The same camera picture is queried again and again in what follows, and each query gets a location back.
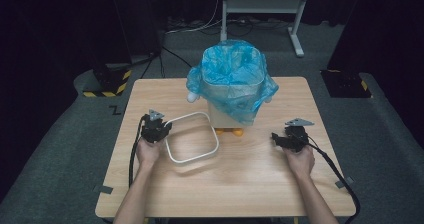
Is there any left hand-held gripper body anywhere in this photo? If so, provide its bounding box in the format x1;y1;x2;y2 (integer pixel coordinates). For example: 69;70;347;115
140;109;165;144

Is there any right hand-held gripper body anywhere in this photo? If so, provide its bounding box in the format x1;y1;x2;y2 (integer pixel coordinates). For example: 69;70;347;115
284;117;315;153

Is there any cream bin rim ring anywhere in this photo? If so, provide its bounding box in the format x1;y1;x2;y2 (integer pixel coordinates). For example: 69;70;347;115
164;111;220;165

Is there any cream trash bin with face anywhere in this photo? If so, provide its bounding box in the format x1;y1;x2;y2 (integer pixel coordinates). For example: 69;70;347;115
187;83;273;138

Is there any blue plastic bag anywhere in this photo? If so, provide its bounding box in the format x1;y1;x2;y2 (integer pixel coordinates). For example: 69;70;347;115
185;39;280;127

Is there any person's left hand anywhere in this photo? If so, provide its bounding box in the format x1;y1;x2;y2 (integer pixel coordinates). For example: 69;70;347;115
136;137;164;167

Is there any person's right hand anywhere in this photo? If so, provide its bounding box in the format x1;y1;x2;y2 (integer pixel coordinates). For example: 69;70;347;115
283;146;316;181

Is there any black zigzag floor tape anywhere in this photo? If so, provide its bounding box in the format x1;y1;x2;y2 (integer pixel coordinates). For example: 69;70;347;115
108;104;126;116

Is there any black stand base striped tape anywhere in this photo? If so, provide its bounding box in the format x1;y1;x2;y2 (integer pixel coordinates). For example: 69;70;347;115
319;68;373;99
83;62;133;98

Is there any grey tape piece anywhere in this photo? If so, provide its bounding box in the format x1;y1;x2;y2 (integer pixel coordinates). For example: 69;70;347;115
334;176;355;189
93;184;114;195

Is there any white-framed desk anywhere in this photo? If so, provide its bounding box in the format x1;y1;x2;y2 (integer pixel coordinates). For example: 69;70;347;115
219;0;313;58

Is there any black curtain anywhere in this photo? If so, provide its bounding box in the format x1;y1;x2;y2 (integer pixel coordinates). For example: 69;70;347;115
328;0;424;145
0;0;164;192

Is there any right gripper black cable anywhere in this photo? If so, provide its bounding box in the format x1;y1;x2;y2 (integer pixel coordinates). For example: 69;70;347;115
306;137;362;224

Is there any long black floor cable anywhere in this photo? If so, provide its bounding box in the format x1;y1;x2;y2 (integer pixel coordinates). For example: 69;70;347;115
161;46;194;70

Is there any white floor cable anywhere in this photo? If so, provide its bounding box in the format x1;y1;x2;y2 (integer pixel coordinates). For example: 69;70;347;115
164;0;223;35

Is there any bundle of black floor cables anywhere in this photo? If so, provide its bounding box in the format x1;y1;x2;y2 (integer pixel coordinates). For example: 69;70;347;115
226;17;291;38

